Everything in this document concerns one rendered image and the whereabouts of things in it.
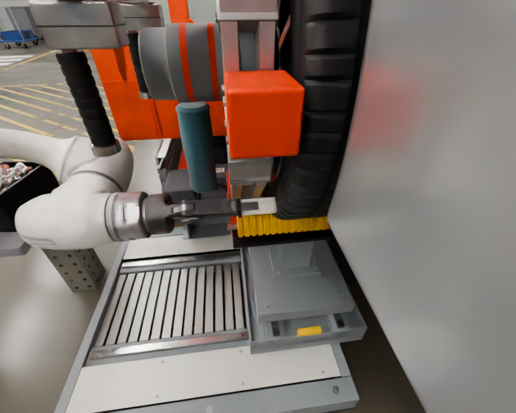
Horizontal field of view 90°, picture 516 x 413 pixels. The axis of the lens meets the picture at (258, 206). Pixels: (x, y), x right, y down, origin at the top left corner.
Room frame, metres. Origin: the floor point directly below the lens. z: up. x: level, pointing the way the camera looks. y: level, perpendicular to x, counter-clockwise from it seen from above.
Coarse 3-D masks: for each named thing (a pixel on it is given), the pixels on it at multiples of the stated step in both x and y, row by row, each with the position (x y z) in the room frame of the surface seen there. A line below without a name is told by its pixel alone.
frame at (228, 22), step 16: (224, 0) 0.34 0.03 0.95; (240, 0) 0.34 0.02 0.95; (256, 0) 0.34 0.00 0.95; (272, 0) 0.34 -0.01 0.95; (224, 16) 0.33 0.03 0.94; (240, 16) 0.34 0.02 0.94; (256, 16) 0.34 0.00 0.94; (272, 16) 0.34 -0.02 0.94; (224, 32) 0.34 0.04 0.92; (256, 32) 0.37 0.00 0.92; (272, 32) 0.34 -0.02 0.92; (224, 48) 0.34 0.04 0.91; (256, 48) 0.37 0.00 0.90; (272, 48) 0.34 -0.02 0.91; (224, 64) 0.34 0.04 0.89; (256, 64) 0.37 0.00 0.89; (272, 64) 0.34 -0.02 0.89; (240, 160) 0.34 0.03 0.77; (256, 160) 0.34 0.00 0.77; (272, 160) 0.34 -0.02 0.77; (240, 176) 0.34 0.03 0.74; (256, 176) 0.34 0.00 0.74; (240, 192) 0.41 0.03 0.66; (256, 192) 0.43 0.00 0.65
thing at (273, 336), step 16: (256, 320) 0.44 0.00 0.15; (288, 320) 0.44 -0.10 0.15; (304, 320) 0.44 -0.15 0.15; (320, 320) 0.44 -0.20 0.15; (336, 320) 0.42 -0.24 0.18; (352, 320) 0.44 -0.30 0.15; (256, 336) 0.39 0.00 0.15; (272, 336) 0.38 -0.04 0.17; (288, 336) 0.38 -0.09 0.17; (304, 336) 0.38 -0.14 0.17; (320, 336) 0.39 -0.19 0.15; (336, 336) 0.39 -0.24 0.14; (352, 336) 0.40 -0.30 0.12; (256, 352) 0.36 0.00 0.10
